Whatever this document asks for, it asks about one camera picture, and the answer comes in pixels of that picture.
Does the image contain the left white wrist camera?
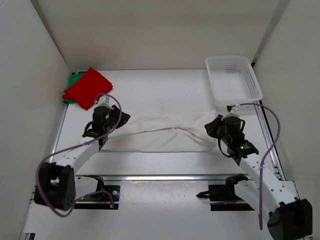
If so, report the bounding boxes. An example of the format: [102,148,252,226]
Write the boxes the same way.
[94,95,112,110]

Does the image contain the white t shirt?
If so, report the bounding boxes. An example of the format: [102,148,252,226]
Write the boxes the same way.
[102,110,216,153]

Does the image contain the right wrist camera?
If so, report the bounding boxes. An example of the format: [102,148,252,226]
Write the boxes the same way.
[224,104,241,118]

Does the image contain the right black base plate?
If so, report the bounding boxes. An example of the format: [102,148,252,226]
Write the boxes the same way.
[208,184,254,212]

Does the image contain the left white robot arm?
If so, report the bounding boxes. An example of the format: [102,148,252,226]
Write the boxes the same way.
[33,105,131,214]

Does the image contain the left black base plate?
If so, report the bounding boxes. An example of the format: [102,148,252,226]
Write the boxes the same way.
[74,181,121,210]

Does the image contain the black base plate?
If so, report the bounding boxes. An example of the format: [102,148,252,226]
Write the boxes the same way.
[208,184,254,212]
[74,181,121,210]

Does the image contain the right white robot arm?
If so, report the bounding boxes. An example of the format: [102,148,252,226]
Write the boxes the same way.
[197,115,313,240]

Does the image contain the green t shirt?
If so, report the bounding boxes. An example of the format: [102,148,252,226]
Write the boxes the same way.
[62,73,84,105]

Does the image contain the red t shirt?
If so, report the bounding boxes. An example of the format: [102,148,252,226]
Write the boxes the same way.
[63,67,113,110]

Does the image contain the white plastic basket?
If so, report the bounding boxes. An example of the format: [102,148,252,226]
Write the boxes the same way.
[205,55,263,108]

